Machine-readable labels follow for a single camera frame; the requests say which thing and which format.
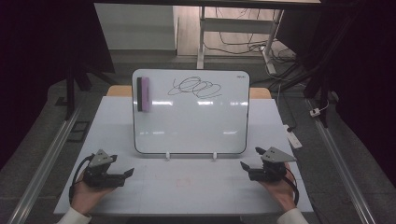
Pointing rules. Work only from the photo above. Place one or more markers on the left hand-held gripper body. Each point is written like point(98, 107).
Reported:
point(99, 179)

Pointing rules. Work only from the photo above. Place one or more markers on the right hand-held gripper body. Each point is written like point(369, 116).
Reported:
point(267, 172)

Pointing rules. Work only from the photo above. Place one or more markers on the purple whiteboard eraser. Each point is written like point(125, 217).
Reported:
point(145, 93)

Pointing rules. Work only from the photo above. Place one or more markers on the white whiteboard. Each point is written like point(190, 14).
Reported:
point(186, 124)

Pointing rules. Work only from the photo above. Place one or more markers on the person's left hand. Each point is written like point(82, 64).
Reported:
point(85, 197)

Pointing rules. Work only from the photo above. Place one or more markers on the person's right hand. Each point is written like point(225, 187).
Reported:
point(283, 193)

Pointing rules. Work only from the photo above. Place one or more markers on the white whiteboard foot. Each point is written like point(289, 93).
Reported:
point(214, 155)
point(167, 155)

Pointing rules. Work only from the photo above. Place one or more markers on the white table mat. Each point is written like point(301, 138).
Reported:
point(155, 193)

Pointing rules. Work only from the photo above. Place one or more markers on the white plug adapter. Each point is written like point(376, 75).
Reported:
point(315, 112)

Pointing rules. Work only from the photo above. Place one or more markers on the black metal stand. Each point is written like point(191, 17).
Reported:
point(70, 93)

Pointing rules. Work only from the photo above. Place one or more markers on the black tripod stand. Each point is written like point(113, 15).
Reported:
point(323, 93)

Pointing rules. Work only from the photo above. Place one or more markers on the black curtain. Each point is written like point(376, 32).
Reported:
point(31, 46)
point(367, 62)

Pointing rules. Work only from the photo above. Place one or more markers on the black floor frame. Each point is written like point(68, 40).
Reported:
point(79, 132)

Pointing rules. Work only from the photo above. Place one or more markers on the aluminium rail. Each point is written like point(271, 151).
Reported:
point(43, 168)
point(342, 169)

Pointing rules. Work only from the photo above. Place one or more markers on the white desk frame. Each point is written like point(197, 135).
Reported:
point(236, 25)

